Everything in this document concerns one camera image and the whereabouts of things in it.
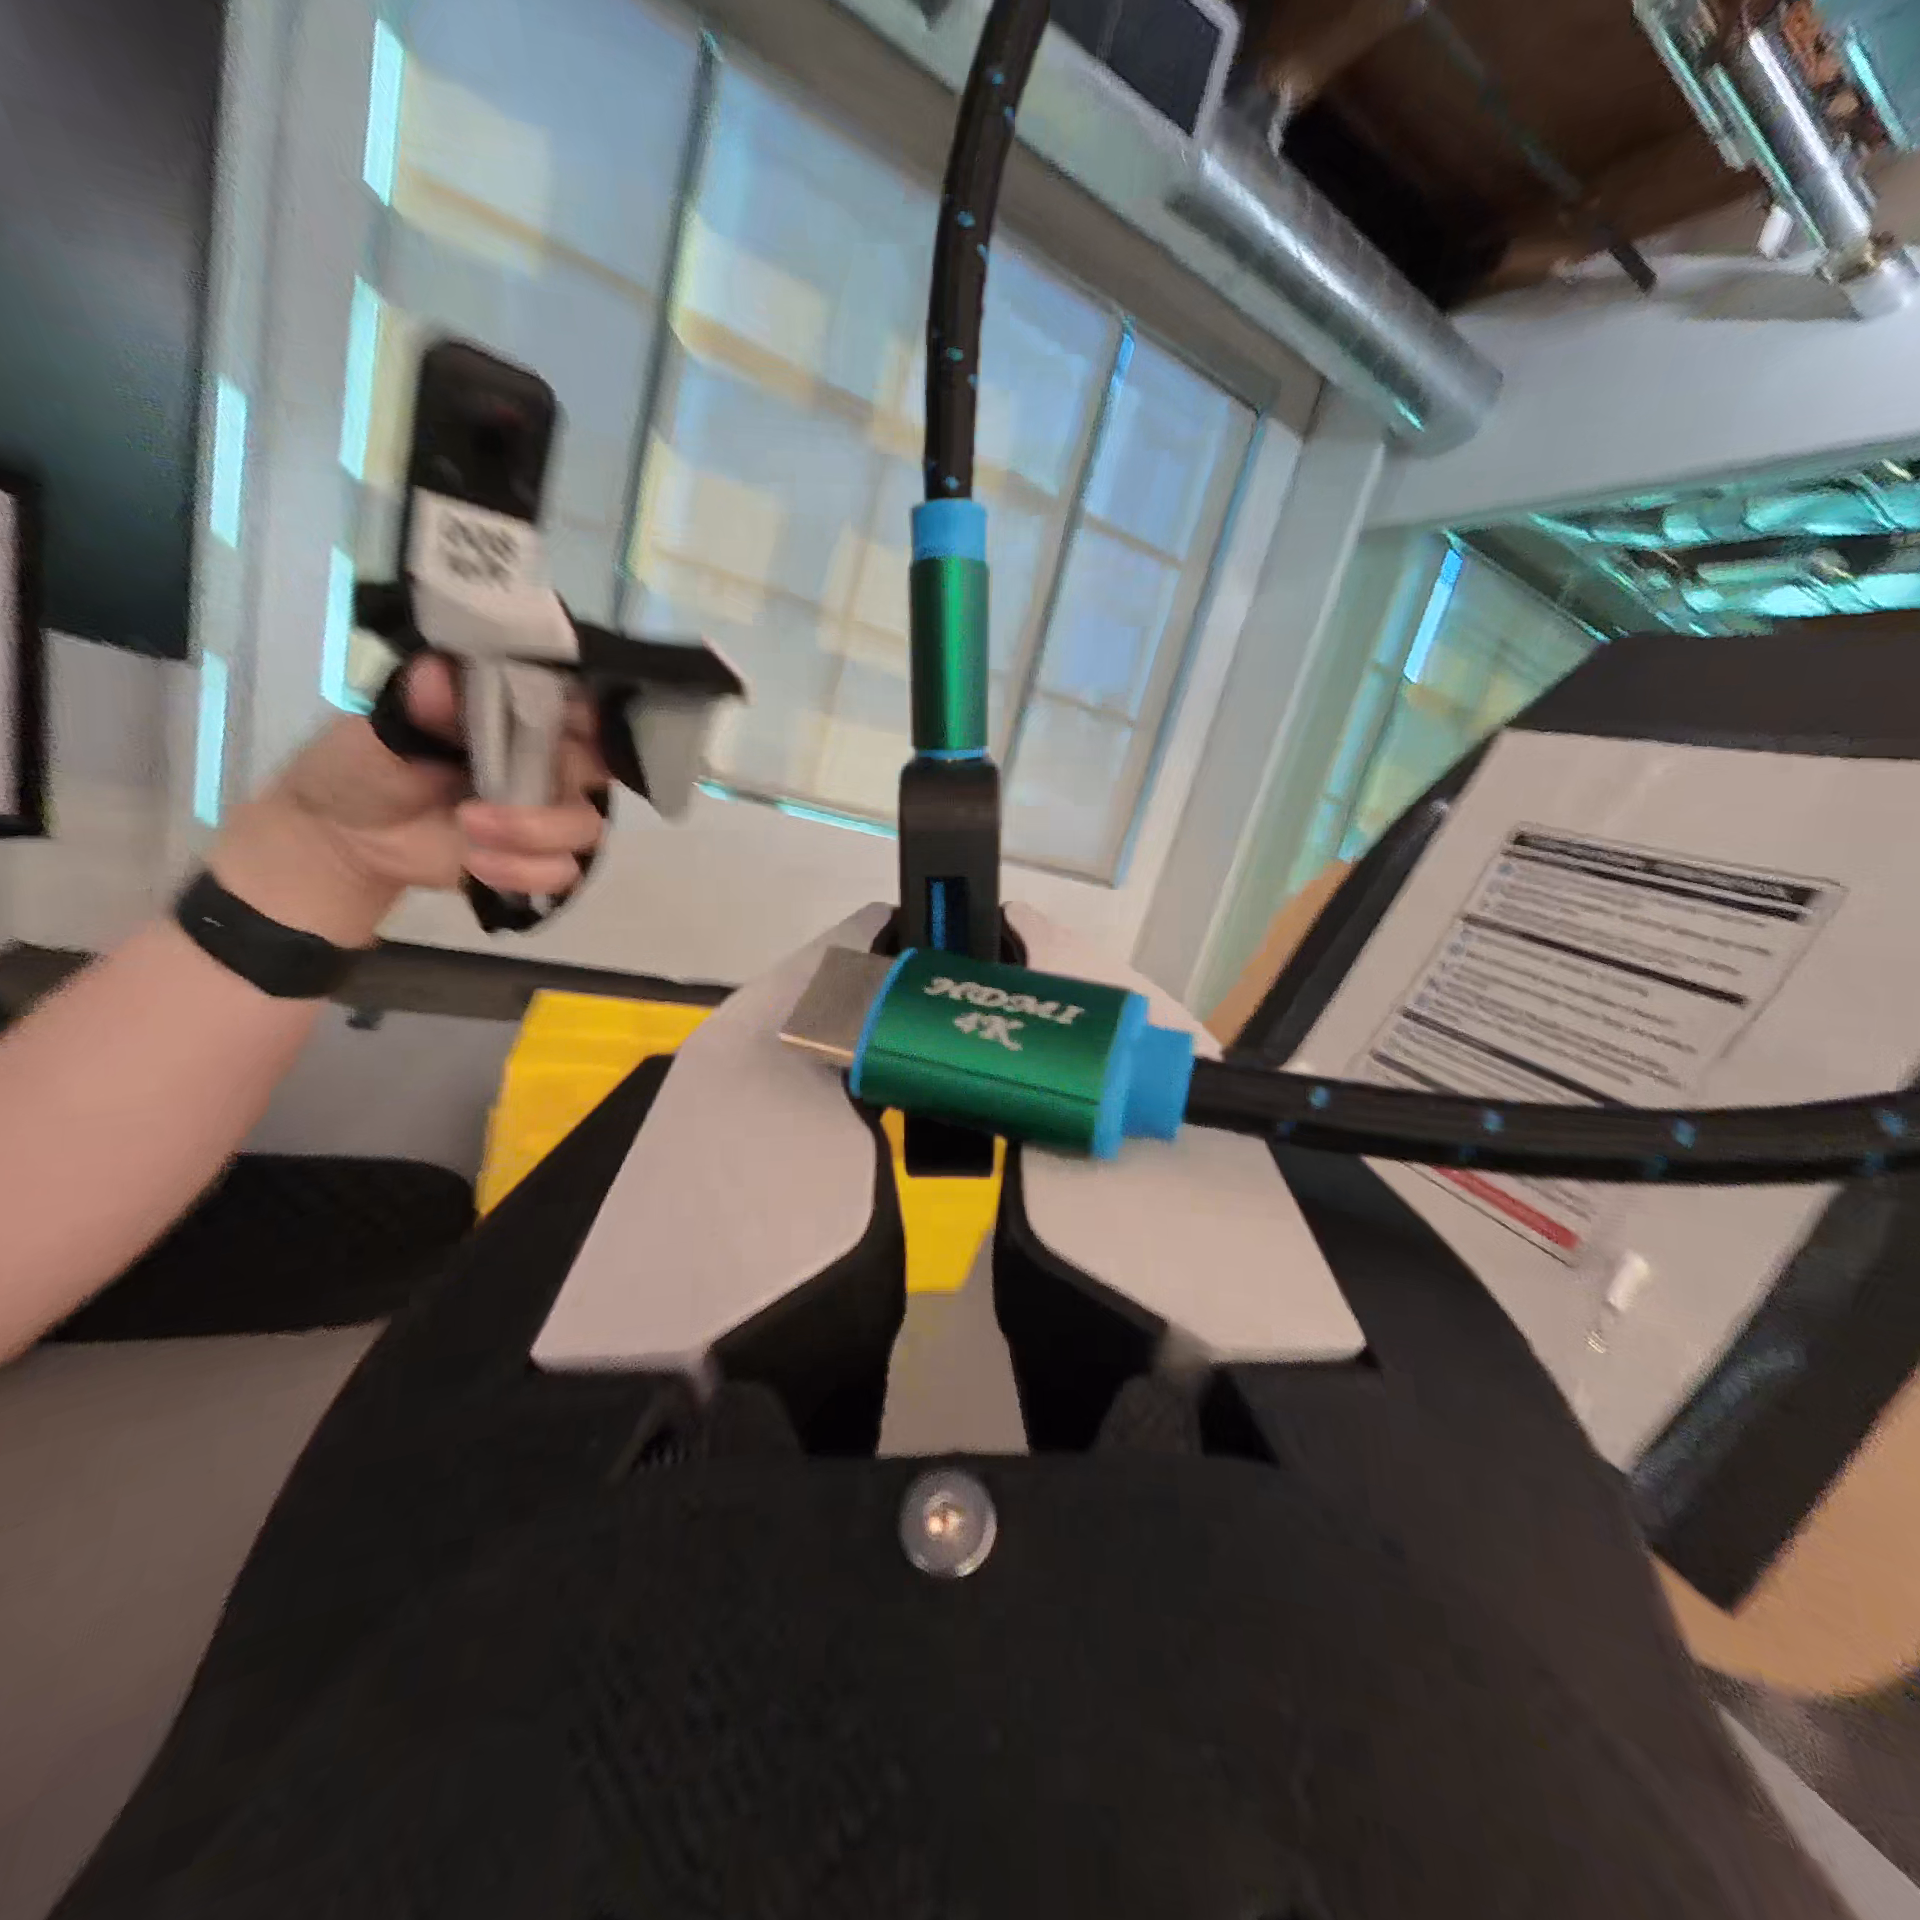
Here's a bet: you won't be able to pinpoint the black multiport hub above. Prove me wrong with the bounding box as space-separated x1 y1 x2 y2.
896 753 1005 1180

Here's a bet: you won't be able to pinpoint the wooden framed sign board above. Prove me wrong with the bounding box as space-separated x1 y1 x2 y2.
1208 622 1920 1705

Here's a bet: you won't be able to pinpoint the black wristband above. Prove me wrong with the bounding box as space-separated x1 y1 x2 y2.
169 865 379 1001

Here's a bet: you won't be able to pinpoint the laminated instruction sheet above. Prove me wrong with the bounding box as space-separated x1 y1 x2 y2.
1290 726 1920 1472

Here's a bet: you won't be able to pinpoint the black framed wall picture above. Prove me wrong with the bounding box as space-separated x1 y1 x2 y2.
0 464 48 841

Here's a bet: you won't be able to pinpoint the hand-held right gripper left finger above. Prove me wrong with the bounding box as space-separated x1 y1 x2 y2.
528 901 918 1419

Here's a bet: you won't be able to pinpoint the person's left hand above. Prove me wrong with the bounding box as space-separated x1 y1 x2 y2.
222 655 601 945

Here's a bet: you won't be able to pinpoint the narrow window with blinds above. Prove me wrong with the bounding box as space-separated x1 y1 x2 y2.
1297 533 1600 902

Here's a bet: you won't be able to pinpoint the yellow plastic bin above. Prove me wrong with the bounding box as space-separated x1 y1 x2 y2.
474 987 1010 1296

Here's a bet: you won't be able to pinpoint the black hdmi cable green plugs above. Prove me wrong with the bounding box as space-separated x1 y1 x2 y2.
778 0 1920 1180

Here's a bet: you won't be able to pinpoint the cluster of silver ceiling pipes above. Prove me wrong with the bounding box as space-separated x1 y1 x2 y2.
1162 0 1920 452

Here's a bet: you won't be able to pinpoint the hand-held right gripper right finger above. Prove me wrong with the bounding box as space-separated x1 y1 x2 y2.
983 895 1370 1419

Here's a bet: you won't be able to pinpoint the person's left forearm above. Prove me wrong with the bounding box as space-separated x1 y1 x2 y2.
0 915 326 1367

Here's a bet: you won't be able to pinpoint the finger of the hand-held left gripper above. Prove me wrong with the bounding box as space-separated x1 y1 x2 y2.
603 694 713 825
574 625 751 702

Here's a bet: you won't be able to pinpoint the large window with blinds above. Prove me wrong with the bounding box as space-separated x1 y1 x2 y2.
194 0 1279 887

